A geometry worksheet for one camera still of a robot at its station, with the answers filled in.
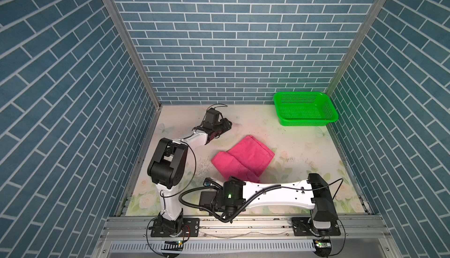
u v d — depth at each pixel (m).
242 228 0.75
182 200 0.52
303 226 0.71
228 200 0.46
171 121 1.11
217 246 0.77
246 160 0.91
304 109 1.20
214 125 0.78
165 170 0.50
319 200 0.47
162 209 0.59
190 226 0.74
